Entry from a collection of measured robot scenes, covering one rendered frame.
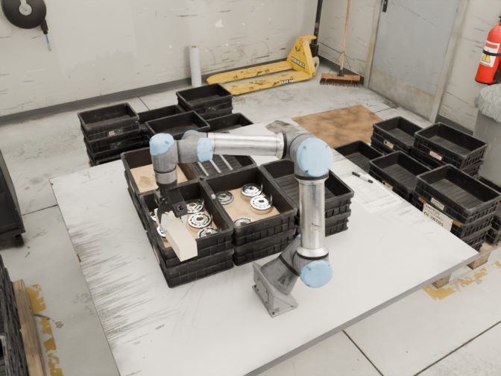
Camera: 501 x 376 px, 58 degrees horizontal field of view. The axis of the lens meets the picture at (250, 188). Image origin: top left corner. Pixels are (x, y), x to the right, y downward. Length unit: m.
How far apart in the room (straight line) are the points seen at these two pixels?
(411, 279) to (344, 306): 0.34
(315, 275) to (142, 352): 0.69
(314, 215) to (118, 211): 1.17
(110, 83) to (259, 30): 1.89
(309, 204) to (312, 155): 0.18
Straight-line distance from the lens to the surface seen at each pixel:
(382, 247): 2.19
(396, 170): 3.36
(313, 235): 1.59
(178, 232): 1.58
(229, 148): 1.57
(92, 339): 2.77
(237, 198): 2.17
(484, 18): 4.57
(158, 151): 1.42
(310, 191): 1.53
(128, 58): 5.22
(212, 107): 3.76
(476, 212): 2.84
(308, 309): 1.87
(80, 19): 5.01
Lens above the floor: 2.13
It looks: 36 degrees down
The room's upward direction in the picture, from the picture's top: straight up
